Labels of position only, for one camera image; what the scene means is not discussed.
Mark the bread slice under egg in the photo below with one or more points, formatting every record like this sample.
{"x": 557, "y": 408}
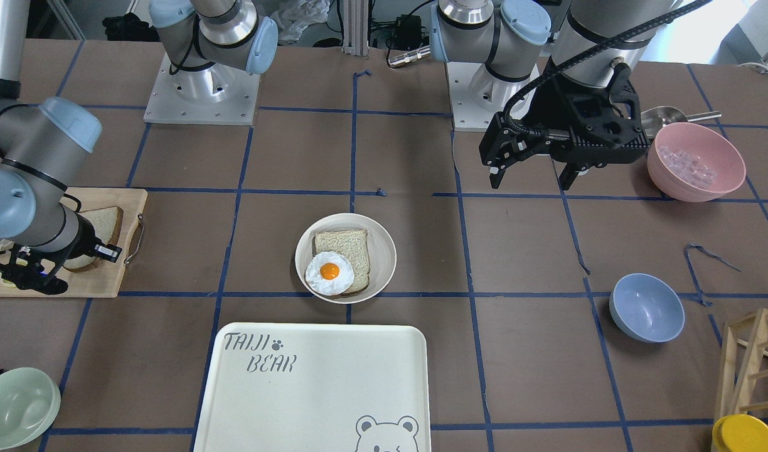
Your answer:
{"x": 353, "y": 245}

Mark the yellow cup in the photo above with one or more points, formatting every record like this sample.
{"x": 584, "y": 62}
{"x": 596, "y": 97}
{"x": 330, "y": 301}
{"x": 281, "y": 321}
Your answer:
{"x": 740, "y": 432}

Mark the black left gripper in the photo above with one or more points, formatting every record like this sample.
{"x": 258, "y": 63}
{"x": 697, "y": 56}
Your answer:
{"x": 554, "y": 99}

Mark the bread slice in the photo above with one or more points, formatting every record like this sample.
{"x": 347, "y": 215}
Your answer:
{"x": 106, "y": 224}
{"x": 353, "y": 245}

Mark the bamboo cutting board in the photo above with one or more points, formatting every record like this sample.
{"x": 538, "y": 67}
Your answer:
{"x": 105, "y": 280}

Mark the white round plate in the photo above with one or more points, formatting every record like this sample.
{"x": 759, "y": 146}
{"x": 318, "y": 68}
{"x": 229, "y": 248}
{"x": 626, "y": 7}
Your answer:
{"x": 380, "y": 246}

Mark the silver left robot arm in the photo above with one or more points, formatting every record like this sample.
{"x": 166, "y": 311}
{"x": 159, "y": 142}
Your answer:
{"x": 508, "y": 38}

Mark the fried egg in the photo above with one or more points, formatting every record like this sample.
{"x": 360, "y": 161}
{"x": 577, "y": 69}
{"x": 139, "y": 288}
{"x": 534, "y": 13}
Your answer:
{"x": 329, "y": 274}

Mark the blue bowl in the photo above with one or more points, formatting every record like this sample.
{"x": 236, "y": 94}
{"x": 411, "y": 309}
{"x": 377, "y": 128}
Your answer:
{"x": 646, "y": 309}

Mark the cream bear serving tray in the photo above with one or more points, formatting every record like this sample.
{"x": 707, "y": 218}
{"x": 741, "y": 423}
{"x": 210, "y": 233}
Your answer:
{"x": 316, "y": 387}

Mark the green bowl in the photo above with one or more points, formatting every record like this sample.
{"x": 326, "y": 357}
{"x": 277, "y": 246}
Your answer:
{"x": 29, "y": 403}

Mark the metal scoop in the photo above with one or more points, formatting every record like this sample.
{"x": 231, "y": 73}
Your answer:
{"x": 656, "y": 118}

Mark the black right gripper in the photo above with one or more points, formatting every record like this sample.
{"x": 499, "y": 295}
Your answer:
{"x": 85, "y": 242}

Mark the wooden cup rack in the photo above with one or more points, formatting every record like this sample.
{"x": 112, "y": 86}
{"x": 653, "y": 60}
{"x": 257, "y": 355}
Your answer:
{"x": 743, "y": 374}

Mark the pink bowl with ice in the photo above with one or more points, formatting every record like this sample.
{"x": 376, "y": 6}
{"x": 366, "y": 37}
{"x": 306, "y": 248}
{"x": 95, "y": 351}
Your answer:
{"x": 692, "y": 163}

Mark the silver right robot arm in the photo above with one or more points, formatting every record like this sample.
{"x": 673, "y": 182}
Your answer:
{"x": 42, "y": 148}

